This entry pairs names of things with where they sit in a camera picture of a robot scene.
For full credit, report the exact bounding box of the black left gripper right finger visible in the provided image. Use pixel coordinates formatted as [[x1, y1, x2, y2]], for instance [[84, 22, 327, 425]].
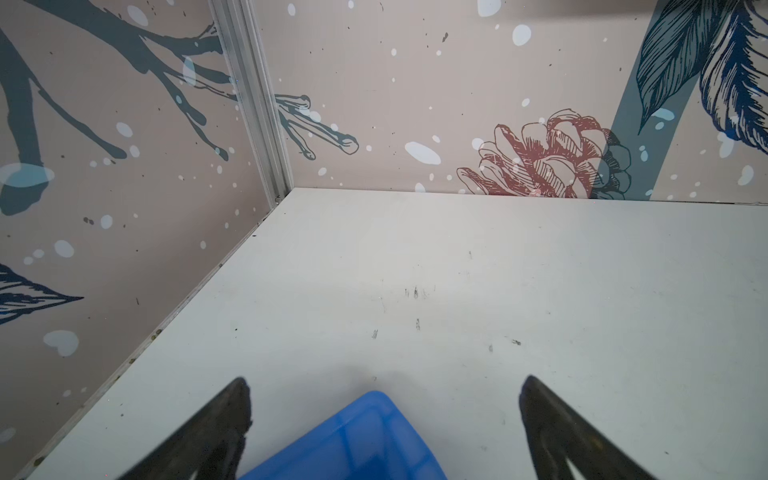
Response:
[[519, 375, 654, 480]]

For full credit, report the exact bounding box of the blue plastic bin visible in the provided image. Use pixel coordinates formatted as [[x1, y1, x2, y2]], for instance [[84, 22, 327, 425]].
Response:
[[242, 391, 446, 480]]

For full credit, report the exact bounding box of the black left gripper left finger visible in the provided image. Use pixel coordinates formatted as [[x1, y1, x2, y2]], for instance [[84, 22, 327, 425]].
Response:
[[121, 377, 252, 480]]

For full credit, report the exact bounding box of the aluminium corner post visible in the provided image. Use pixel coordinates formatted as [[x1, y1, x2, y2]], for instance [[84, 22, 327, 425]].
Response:
[[210, 0, 294, 209]]

